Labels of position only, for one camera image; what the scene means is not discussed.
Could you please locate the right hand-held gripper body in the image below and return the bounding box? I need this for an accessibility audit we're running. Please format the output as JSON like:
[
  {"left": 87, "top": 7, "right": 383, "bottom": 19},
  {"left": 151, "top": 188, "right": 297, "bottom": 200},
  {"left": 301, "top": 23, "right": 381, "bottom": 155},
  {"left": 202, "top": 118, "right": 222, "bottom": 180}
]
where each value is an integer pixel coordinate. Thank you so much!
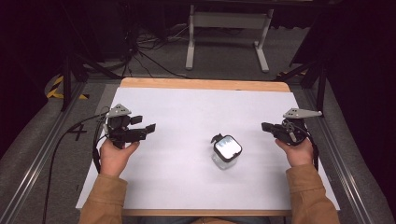
[{"left": 274, "top": 107, "right": 323, "bottom": 147}]

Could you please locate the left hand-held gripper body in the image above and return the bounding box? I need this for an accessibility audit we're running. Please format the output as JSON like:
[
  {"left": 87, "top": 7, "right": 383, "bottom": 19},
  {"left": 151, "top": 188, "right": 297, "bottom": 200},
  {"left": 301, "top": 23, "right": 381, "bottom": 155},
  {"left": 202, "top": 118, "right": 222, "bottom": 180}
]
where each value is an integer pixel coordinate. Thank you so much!
[{"left": 104, "top": 104, "right": 149, "bottom": 149}]

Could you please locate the clear glass jar with lid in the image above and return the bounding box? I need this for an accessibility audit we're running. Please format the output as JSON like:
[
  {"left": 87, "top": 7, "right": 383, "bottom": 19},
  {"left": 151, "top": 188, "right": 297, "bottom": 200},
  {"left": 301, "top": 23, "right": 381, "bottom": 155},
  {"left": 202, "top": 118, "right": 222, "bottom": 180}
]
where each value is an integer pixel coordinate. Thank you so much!
[{"left": 210, "top": 133, "right": 244, "bottom": 171}]

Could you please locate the person's right hand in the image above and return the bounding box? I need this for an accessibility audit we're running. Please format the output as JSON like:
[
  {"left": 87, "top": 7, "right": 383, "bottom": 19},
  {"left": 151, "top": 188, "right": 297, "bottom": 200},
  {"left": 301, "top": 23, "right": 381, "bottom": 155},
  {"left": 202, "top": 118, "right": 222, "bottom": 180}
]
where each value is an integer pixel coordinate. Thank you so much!
[{"left": 275, "top": 137, "right": 315, "bottom": 168}]

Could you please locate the person's left hand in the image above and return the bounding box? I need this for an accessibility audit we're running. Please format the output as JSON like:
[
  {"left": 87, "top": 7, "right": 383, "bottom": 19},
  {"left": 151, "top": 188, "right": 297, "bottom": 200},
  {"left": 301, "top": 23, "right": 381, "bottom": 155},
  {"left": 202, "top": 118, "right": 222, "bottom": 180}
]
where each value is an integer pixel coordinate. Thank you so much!
[{"left": 99, "top": 138, "right": 141, "bottom": 178}]

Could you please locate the white paper sheet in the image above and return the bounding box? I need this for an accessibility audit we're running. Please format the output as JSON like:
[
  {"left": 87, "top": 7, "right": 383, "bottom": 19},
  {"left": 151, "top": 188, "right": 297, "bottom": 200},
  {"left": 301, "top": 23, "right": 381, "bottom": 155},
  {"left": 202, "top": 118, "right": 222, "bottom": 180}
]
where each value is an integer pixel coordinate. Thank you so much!
[{"left": 76, "top": 86, "right": 341, "bottom": 211}]

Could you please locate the black metal stand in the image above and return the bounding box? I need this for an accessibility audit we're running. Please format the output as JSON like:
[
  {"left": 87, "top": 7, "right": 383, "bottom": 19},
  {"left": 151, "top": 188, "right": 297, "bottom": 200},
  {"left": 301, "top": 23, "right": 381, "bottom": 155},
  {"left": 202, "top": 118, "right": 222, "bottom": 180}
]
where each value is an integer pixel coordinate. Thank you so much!
[
  {"left": 60, "top": 50, "right": 123, "bottom": 112},
  {"left": 273, "top": 57, "right": 329, "bottom": 118}
]

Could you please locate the yellow black floor tape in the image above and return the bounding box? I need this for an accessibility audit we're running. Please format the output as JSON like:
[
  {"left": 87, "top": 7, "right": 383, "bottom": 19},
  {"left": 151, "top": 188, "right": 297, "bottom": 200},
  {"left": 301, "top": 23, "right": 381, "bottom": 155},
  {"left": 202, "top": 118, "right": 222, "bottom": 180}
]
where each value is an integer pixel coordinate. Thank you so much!
[{"left": 46, "top": 75, "right": 91, "bottom": 101}]

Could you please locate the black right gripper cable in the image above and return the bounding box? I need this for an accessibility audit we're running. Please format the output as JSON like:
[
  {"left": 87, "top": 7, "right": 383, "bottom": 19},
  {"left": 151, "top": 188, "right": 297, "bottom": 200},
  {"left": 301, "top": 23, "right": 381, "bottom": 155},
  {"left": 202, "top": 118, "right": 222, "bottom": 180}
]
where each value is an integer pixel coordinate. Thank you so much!
[{"left": 303, "top": 125, "right": 320, "bottom": 173}]

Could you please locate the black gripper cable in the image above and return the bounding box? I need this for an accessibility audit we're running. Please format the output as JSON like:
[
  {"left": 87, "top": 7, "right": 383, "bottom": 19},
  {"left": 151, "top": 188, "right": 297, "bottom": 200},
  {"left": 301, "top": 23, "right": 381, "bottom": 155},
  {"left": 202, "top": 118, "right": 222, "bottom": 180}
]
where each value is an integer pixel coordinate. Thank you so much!
[
  {"left": 303, "top": 125, "right": 320, "bottom": 173},
  {"left": 41, "top": 106, "right": 111, "bottom": 224}
]

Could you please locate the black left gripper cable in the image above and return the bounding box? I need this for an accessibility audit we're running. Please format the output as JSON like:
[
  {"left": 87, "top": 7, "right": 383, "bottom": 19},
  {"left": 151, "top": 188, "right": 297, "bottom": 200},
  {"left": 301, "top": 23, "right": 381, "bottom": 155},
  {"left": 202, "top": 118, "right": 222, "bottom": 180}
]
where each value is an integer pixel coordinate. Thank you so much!
[{"left": 41, "top": 106, "right": 111, "bottom": 224}]

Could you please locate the aluminium floor rail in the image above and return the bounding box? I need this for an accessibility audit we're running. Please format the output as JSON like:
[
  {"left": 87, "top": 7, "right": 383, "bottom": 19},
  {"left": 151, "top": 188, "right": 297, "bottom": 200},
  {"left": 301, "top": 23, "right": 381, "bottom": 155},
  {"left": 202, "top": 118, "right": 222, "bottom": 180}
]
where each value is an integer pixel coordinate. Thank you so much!
[
  {"left": 304, "top": 88, "right": 376, "bottom": 224},
  {"left": 0, "top": 81, "right": 89, "bottom": 224}
]

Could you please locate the black floor cables bundle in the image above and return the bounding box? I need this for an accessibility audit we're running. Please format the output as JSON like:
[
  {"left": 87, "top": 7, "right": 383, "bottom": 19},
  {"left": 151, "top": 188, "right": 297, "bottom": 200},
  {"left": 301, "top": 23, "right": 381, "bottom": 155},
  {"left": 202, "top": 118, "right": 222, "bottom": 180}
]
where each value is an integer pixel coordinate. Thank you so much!
[{"left": 122, "top": 22, "right": 195, "bottom": 80}]

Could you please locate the white metal desk frame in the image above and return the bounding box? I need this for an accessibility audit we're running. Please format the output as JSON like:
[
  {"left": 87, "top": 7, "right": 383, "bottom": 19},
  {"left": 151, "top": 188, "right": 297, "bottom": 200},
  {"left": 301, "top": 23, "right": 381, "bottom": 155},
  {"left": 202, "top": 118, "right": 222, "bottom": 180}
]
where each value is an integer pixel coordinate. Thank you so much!
[{"left": 185, "top": 4, "right": 276, "bottom": 74}]

